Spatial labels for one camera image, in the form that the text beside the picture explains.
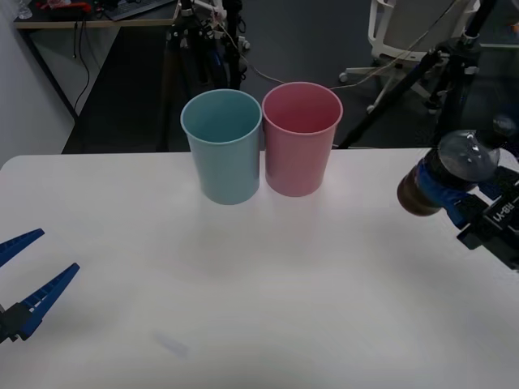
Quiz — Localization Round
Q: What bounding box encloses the black hanging cable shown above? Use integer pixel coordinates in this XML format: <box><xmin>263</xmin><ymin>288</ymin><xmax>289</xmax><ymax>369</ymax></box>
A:
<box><xmin>71</xmin><ymin>19</ymin><xmax>91</xmax><ymax>118</ymax></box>

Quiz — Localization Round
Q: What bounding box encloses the red tool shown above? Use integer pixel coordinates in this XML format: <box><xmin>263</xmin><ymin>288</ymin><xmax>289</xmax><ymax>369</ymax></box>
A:
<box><xmin>35</xmin><ymin>1</ymin><xmax>92</xmax><ymax>13</ymax></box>

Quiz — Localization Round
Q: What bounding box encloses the black tripod with silver collar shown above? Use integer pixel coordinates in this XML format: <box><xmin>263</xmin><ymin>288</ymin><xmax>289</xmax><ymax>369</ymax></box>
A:
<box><xmin>336</xmin><ymin>0</ymin><xmax>500</xmax><ymax>149</ymax></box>

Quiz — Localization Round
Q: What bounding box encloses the black tripod with brown leg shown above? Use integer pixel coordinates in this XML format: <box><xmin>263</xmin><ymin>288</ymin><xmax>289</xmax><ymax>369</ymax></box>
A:
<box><xmin>163</xmin><ymin>0</ymin><xmax>249</xmax><ymax>152</ymax></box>

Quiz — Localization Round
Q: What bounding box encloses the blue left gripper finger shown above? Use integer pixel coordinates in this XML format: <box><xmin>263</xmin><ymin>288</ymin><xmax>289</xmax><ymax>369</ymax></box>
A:
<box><xmin>0</xmin><ymin>263</ymin><xmax>81</xmax><ymax>344</ymax></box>
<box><xmin>0</xmin><ymin>229</ymin><xmax>45</xmax><ymax>268</ymax></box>

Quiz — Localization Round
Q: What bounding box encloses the pink plastic bin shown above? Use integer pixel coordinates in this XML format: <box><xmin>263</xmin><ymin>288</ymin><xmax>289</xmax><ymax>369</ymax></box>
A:
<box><xmin>261</xmin><ymin>81</ymin><xmax>344</xmax><ymax>198</ymax></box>

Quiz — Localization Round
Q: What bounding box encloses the wooden-edged dark desk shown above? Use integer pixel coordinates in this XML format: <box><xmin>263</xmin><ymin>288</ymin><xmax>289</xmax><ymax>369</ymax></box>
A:
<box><xmin>13</xmin><ymin>0</ymin><xmax>180</xmax><ymax>154</ymax></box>

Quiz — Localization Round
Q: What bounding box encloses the black keyboard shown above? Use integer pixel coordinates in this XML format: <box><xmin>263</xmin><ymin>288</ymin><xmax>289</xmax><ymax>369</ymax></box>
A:
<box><xmin>104</xmin><ymin>0</ymin><xmax>175</xmax><ymax>21</ymax></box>

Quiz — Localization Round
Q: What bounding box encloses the dark drink plastic bottle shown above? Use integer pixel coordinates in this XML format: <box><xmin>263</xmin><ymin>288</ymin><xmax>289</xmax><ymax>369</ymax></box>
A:
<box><xmin>396</xmin><ymin>129</ymin><xmax>503</xmax><ymax>216</ymax></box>

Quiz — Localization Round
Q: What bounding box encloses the white office chair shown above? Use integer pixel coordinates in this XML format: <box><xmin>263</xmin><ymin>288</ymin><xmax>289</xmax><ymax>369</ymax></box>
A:
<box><xmin>338</xmin><ymin>0</ymin><xmax>480</xmax><ymax>114</ymax></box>

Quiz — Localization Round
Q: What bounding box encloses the pale blue plastic bin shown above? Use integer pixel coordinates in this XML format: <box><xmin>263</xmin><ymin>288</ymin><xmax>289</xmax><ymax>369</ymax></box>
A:
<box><xmin>180</xmin><ymin>89</ymin><xmax>263</xmax><ymax>206</ymax></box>

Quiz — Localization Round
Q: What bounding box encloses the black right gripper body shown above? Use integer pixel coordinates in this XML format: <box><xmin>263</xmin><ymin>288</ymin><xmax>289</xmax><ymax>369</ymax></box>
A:
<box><xmin>456</xmin><ymin>190</ymin><xmax>519</xmax><ymax>269</ymax></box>

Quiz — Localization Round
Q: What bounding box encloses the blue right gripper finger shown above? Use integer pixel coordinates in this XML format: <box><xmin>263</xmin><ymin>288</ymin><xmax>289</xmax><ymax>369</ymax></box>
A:
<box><xmin>480</xmin><ymin>165</ymin><xmax>519</xmax><ymax>202</ymax></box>
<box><xmin>419</xmin><ymin>165</ymin><xmax>487</xmax><ymax>228</ymax></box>

